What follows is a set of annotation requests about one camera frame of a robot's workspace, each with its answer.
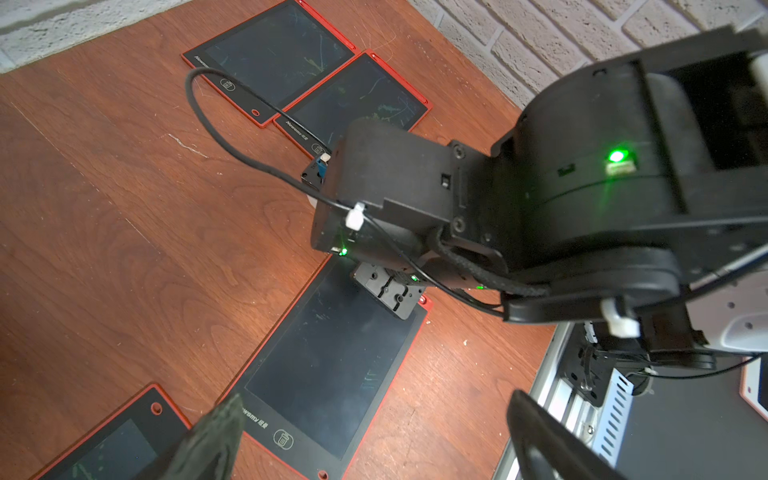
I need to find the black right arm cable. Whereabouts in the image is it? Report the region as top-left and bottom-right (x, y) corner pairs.
(184, 67), (768, 319)

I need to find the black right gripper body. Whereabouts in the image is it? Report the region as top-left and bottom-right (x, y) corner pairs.
(350, 239), (479, 320)

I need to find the red tablet with green scribbles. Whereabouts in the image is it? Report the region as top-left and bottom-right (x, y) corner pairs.
(274, 50), (433, 158)

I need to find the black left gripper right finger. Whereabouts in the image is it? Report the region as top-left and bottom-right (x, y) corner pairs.
(506, 390), (623, 479)

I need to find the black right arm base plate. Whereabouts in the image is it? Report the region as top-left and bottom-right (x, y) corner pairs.
(557, 333), (616, 408)

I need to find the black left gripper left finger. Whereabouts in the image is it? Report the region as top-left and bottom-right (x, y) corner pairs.
(135, 394), (245, 480)

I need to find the white perforated cable duct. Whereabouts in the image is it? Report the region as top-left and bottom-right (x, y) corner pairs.
(592, 369), (634, 468)

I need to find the aluminium front rail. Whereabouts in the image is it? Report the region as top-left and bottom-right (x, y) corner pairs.
(529, 324), (603, 453)

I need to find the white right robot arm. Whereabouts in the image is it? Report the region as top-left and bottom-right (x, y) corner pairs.
(311, 27), (767, 351)

